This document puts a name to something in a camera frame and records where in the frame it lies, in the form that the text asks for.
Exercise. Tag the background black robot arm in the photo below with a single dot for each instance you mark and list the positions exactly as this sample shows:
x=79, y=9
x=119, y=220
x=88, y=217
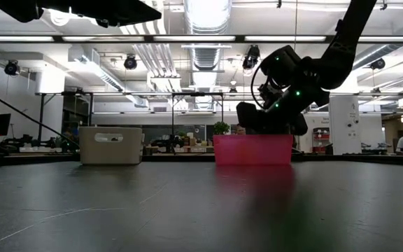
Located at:
x=168, y=141

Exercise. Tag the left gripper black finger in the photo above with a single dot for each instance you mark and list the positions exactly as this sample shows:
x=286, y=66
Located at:
x=117, y=12

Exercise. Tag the black table mat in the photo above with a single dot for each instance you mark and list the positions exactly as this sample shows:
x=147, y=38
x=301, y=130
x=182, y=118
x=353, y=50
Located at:
x=201, y=210

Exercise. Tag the red shelf unit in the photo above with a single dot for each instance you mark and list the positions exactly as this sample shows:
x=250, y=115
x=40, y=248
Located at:
x=321, y=140

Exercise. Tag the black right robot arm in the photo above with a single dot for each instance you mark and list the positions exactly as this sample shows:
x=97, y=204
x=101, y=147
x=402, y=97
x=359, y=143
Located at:
x=348, y=45

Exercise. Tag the white plastic bin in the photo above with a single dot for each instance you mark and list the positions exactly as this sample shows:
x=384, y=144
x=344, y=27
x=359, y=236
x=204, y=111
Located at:
x=110, y=150

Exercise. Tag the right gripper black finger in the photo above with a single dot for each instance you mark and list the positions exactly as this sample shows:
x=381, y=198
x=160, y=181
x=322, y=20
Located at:
x=250, y=117

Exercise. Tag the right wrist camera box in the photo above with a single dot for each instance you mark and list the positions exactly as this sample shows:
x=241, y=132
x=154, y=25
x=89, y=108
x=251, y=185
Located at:
x=280, y=64

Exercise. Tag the black ceiling camera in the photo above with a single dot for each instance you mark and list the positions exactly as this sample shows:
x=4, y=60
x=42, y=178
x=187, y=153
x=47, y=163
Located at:
x=130, y=63
x=377, y=63
x=11, y=68

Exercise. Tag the red plastic bin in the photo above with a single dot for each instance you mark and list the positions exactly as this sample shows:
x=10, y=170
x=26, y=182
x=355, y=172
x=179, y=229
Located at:
x=254, y=150

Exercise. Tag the background potted plant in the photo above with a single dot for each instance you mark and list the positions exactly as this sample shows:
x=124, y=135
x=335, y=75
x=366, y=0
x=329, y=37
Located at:
x=221, y=127

